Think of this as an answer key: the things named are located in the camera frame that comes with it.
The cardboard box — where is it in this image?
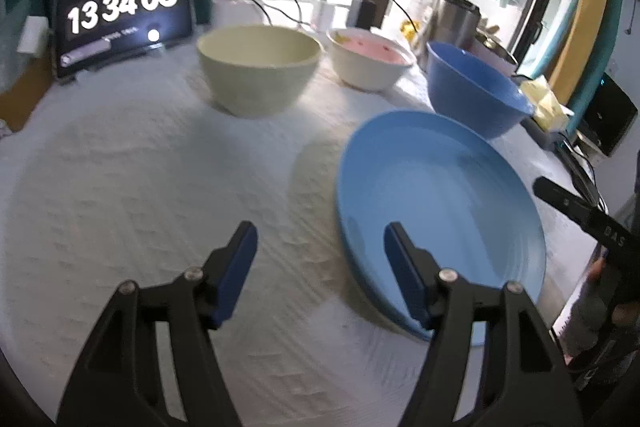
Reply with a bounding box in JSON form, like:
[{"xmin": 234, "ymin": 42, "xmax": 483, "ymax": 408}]
[{"xmin": 0, "ymin": 69, "xmax": 52, "ymax": 132}]

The small white box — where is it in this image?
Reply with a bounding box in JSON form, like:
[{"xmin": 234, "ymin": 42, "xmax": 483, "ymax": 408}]
[{"xmin": 16, "ymin": 15, "xmax": 50, "ymax": 58}]

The white lamp base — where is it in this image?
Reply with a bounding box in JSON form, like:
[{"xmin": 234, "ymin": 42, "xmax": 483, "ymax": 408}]
[{"xmin": 210, "ymin": 0, "xmax": 267, "ymax": 28}]

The white tablecloth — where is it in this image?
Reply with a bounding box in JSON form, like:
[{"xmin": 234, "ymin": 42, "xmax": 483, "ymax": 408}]
[{"xmin": 0, "ymin": 41, "xmax": 609, "ymax": 427}]

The black charger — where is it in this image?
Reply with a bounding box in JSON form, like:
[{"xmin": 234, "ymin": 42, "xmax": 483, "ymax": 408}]
[{"xmin": 345, "ymin": 0, "xmax": 376, "ymax": 30}]

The white charger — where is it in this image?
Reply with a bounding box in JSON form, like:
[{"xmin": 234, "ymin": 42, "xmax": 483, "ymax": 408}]
[{"xmin": 310, "ymin": 0, "xmax": 335, "ymax": 32}]

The tablet showing clock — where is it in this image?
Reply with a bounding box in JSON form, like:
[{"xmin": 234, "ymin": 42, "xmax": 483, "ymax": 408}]
[{"xmin": 52, "ymin": 0, "xmax": 195, "ymax": 80}]

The person right hand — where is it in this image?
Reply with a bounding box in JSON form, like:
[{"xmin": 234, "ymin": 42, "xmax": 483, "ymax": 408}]
[{"xmin": 552, "ymin": 256, "xmax": 639, "ymax": 363}]

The pale green bowl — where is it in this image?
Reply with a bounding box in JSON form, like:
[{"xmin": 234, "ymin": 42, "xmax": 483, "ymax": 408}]
[{"xmin": 196, "ymin": 25, "xmax": 323, "ymax": 118}]

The steel tumbler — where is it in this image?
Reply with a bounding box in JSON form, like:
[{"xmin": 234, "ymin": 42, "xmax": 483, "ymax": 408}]
[{"xmin": 425, "ymin": 0, "xmax": 480, "ymax": 49}]

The pink strawberry bowl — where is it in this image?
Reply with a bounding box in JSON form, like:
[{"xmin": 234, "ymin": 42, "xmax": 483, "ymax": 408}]
[{"xmin": 326, "ymin": 28, "xmax": 416, "ymax": 92}]

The pink bowl with steel bowl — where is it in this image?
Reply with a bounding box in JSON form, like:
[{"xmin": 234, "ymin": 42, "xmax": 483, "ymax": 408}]
[{"xmin": 471, "ymin": 29, "xmax": 518, "ymax": 77}]

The large blue bowl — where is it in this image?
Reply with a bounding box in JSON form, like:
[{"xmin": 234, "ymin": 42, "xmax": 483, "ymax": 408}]
[{"xmin": 423, "ymin": 41, "xmax": 535, "ymax": 140}]

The blue plate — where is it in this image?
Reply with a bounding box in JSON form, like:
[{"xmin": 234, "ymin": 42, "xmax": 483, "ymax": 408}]
[{"xmin": 335, "ymin": 109, "xmax": 547, "ymax": 340}]

